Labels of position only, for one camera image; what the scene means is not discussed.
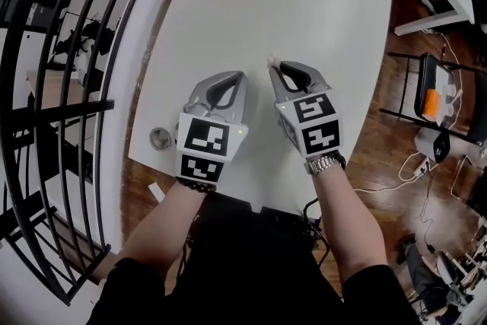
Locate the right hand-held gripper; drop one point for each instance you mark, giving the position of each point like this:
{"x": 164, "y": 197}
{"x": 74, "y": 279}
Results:
{"x": 316, "y": 125}

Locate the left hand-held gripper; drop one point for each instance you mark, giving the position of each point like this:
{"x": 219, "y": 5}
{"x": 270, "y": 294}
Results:
{"x": 205, "y": 144}

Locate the person's left forearm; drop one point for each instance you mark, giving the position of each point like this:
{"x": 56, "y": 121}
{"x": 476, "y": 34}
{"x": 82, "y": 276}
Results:
{"x": 167, "y": 228}

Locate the person's right forearm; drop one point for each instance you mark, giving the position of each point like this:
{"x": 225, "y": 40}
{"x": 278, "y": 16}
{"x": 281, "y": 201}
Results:
{"x": 350, "y": 228}

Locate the white square table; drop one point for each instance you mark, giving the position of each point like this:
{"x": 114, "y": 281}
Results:
{"x": 266, "y": 4}

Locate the silver wristwatch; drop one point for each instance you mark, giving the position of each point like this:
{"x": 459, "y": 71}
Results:
{"x": 323, "y": 164}

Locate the white card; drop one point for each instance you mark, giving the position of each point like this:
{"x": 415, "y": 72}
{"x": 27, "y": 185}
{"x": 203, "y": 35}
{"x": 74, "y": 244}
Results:
{"x": 156, "y": 192}

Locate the orange box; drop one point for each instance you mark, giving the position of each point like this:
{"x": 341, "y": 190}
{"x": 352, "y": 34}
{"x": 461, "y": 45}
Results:
{"x": 432, "y": 104}

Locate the white device with black face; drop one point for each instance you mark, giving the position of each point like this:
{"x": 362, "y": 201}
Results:
{"x": 428, "y": 142}

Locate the black metal railing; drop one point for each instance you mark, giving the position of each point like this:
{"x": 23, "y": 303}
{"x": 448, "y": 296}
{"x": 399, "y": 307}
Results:
{"x": 57, "y": 110}

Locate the light wooden table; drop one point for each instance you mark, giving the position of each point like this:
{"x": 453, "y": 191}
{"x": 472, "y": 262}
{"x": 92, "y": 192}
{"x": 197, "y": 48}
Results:
{"x": 53, "y": 87}

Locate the person's black shirt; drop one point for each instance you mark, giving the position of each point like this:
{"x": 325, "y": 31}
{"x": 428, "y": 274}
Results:
{"x": 251, "y": 278}

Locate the black folding chair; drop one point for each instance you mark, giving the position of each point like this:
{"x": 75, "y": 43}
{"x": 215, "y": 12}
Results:
{"x": 481, "y": 118}

